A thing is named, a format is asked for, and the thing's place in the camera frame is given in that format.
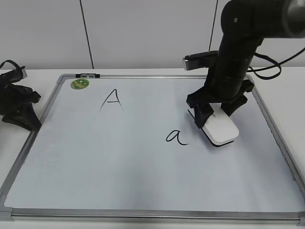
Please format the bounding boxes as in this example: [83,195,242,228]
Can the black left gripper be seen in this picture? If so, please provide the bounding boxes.
[0,83,41,131]

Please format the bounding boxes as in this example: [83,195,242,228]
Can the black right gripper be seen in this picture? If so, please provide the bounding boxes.
[186,74,253,128]

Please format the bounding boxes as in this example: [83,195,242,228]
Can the white whiteboard eraser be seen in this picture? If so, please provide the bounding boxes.
[183,104,239,148]

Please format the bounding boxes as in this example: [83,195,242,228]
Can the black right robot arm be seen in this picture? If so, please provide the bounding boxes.
[183,0,305,128]

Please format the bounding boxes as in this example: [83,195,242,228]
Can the green round magnet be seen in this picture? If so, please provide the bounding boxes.
[70,79,90,90]

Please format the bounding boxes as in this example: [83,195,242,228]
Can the black whiteboard hanger clip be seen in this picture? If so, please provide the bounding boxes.
[75,73,100,78]

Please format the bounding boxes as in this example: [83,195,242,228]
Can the white magnetic whiteboard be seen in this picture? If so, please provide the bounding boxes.
[0,74,305,225]

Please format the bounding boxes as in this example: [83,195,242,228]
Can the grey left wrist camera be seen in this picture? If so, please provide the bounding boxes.
[0,68,27,84]

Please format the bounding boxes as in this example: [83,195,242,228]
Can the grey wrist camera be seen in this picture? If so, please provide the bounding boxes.
[183,51,218,71]
[0,68,27,84]

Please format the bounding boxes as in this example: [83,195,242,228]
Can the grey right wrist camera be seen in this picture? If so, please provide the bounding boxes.
[183,51,218,71]

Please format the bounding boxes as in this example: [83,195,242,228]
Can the black left camera cable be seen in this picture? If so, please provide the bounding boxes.
[0,60,26,71]

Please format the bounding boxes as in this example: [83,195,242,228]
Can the black camera cable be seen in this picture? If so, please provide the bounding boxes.
[247,47,305,81]
[0,60,26,71]

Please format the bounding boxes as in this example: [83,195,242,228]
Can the black right camera cable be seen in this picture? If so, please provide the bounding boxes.
[247,47,305,81]

